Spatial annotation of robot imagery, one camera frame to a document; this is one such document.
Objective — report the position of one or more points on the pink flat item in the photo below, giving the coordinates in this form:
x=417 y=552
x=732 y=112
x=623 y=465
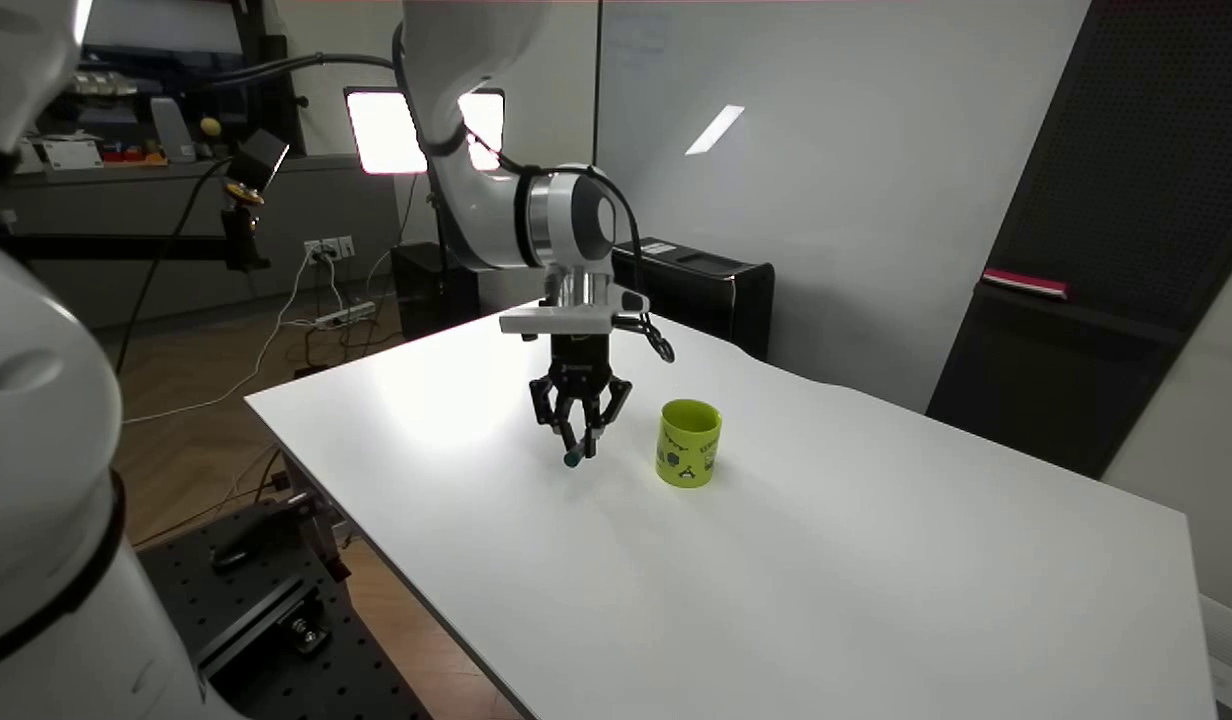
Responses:
x=1025 y=280

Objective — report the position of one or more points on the black tall cabinet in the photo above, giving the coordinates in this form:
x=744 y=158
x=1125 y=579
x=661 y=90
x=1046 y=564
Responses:
x=1110 y=241

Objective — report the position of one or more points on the black camera on stand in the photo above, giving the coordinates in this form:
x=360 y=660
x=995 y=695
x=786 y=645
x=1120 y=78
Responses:
x=258 y=167

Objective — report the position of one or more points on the black perforated breadboard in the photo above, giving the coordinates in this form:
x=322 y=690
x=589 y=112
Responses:
x=270 y=601

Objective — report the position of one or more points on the lime green mug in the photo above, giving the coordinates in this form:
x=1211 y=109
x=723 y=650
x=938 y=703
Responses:
x=686 y=445

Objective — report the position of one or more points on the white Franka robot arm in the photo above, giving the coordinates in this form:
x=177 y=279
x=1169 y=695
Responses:
x=489 y=207

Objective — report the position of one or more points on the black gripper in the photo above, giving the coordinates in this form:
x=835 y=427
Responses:
x=576 y=359

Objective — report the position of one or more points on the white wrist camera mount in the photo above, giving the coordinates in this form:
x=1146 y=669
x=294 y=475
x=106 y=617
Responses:
x=557 y=316

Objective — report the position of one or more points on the black computer case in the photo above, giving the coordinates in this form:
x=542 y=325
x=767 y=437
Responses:
x=703 y=292

